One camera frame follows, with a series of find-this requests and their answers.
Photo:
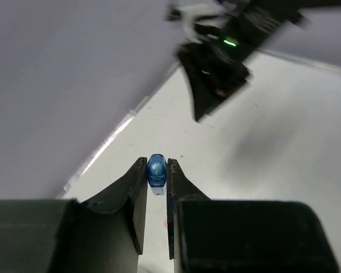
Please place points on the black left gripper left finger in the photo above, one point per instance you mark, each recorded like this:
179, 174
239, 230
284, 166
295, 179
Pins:
104, 233

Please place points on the light blue marker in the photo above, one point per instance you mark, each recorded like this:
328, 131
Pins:
157, 174

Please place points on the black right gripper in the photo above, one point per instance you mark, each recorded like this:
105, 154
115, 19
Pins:
220, 41

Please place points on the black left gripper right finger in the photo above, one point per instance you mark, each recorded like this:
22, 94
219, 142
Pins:
206, 235

